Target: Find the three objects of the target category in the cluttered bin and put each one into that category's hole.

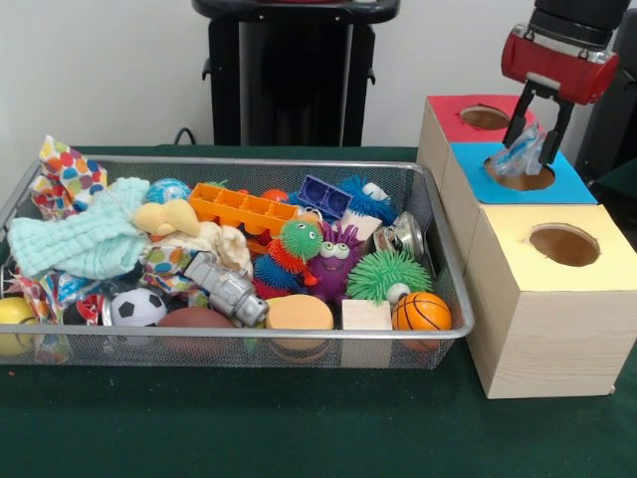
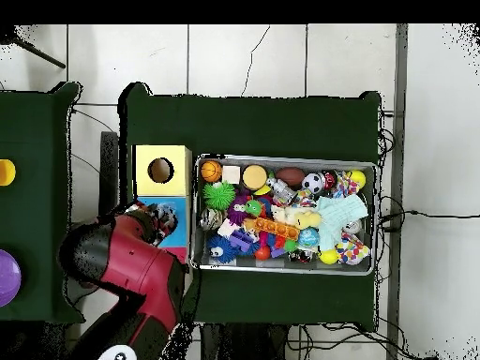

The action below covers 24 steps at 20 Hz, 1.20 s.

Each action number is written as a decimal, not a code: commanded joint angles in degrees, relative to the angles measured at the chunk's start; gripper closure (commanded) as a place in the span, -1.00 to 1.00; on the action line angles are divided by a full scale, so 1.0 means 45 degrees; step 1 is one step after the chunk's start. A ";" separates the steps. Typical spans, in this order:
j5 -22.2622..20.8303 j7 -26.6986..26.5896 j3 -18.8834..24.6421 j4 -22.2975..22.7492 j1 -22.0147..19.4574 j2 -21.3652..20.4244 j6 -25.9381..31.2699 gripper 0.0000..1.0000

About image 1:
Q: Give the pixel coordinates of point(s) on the dark green tablecloth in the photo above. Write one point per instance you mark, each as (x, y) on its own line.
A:
(298, 423)

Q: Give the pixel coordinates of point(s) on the mint green knitted cloth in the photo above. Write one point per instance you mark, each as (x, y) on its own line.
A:
(84, 234)

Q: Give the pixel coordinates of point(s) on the wooden box with three holes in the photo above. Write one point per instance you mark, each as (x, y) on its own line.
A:
(547, 338)

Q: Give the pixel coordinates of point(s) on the black flat panel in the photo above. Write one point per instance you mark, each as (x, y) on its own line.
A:
(614, 129)

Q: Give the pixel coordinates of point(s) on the green spiky ball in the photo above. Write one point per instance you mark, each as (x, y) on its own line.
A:
(385, 276)

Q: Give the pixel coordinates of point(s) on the crushed silver can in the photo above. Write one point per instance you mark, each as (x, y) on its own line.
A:
(410, 236)

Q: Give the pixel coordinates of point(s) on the black and white soccer ball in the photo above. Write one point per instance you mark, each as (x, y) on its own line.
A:
(138, 308)

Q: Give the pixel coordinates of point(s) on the neighbouring green table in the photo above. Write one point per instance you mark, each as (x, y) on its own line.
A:
(622, 184)

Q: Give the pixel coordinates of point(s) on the orange foam disc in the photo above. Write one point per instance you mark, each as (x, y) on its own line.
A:
(298, 312)

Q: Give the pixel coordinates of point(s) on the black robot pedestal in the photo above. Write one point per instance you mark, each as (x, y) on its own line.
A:
(293, 74)

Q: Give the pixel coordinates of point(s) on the plain wooden cube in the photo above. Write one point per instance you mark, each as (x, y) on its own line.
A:
(365, 314)

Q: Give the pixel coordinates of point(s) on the brown toy football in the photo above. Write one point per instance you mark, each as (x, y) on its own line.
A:
(194, 318)

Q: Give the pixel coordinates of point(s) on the orange plastic building block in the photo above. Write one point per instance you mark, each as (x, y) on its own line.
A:
(239, 206)

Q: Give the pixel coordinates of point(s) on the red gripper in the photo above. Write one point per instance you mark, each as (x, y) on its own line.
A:
(552, 65)

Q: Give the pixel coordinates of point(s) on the silver toy robot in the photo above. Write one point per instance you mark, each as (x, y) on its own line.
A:
(229, 291)

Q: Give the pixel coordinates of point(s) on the clear blue plastic packet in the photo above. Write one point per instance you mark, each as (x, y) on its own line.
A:
(522, 149)

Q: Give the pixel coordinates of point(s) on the orange toy basketball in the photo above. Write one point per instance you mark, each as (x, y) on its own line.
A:
(422, 311)

